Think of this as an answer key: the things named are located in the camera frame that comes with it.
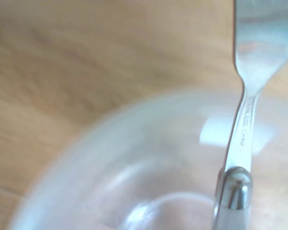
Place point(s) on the clear plastic bowl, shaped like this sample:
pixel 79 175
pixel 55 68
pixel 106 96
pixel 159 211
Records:
pixel 110 167

